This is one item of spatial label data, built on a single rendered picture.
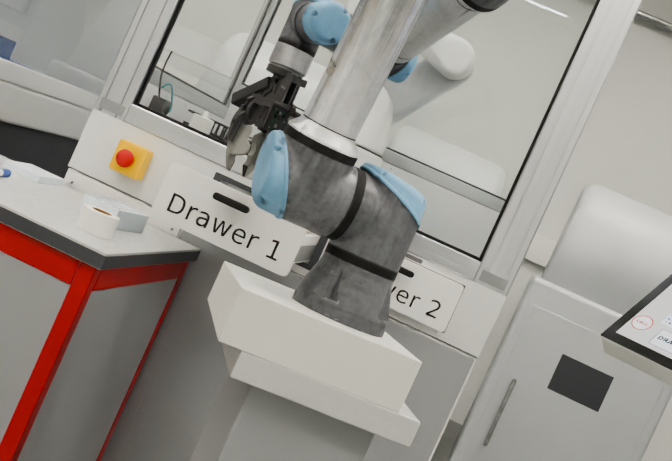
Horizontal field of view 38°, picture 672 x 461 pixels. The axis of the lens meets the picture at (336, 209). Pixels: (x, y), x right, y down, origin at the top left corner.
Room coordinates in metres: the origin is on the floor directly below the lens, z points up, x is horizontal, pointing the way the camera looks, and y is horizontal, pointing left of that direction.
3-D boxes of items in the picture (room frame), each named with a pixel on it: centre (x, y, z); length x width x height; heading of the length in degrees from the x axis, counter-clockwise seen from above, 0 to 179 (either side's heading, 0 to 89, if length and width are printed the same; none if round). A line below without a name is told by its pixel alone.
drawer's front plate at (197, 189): (1.86, 0.18, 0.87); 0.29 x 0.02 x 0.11; 83
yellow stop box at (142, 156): (2.20, 0.46, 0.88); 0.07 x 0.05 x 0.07; 83
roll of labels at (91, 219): (1.76, 0.38, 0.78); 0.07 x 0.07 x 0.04
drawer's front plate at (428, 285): (2.13, -0.18, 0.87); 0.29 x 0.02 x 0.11; 83
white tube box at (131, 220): (1.96, 0.40, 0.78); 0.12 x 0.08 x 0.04; 162
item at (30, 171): (2.12, 0.63, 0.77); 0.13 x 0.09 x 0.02; 173
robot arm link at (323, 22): (1.75, 0.14, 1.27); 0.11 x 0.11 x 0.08; 19
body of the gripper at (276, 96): (1.84, 0.19, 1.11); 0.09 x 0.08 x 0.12; 42
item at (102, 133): (2.65, 0.03, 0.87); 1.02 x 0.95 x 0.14; 83
